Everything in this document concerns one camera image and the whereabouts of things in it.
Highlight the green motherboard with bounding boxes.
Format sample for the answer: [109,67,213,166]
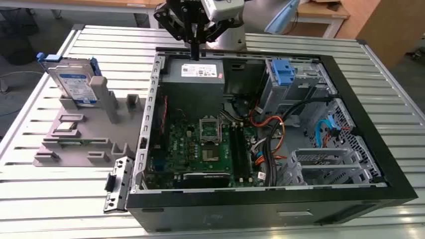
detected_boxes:
[145,107,267,189]

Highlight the black PC case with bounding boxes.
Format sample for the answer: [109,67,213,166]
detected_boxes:
[125,46,418,234]

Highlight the black graphics card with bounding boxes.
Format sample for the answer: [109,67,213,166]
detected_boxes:
[143,170,232,190]

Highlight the orange power wire black plug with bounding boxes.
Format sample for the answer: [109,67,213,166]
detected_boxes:
[321,126,352,149]

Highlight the grey metal disk bay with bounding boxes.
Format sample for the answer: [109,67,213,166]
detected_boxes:
[280,148,381,186]

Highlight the thick black cable bundle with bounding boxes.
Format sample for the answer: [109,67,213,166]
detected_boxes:
[264,97,335,187]

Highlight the wooden desk white frame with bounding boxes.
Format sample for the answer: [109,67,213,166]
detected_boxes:
[292,0,352,38]
[0,0,157,29]

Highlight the grey parts rack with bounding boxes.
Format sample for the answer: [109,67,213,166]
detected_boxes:
[32,76,149,168]

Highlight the metal socket cover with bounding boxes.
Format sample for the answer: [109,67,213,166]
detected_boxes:
[199,116,223,146]

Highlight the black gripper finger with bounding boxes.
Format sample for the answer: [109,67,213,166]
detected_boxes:
[196,18,240,62]
[153,4,197,62]

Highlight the silver CPU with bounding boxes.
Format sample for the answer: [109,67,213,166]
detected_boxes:
[55,121,76,132]

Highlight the grey metal drive cage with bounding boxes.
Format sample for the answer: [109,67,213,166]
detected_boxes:
[260,56,339,119]

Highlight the brown wooden cabinet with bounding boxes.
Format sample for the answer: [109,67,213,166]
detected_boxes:
[339,0,425,70]

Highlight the orange wire bundle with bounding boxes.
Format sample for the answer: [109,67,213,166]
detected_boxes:
[248,116,289,166]

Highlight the black mesh waste bin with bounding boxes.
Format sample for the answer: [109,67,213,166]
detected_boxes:
[0,7,40,66]

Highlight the grey power supply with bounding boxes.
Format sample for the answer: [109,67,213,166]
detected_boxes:
[159,59,227,118]

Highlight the RAM slot white clips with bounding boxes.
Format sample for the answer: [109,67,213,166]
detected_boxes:
[240,121,252,182]
[232,121,244,182]

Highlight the hard disk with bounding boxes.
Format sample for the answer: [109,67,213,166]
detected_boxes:
[35,52,100,108]

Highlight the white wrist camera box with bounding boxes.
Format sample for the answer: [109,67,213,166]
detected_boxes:
[201,0,244,22]

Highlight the blue drive latch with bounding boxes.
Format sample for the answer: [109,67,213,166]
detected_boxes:
[271,59,296,87]

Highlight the grey metal card bracket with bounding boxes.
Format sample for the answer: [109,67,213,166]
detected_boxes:
[103,156,136,215]

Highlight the CPU socket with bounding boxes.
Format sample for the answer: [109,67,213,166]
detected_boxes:
[201,145,224,162]

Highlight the green RAM stick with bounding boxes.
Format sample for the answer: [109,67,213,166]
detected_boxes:
[56,139,97,146]

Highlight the blue data wire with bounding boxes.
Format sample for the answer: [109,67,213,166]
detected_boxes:
[315,115,343,149]

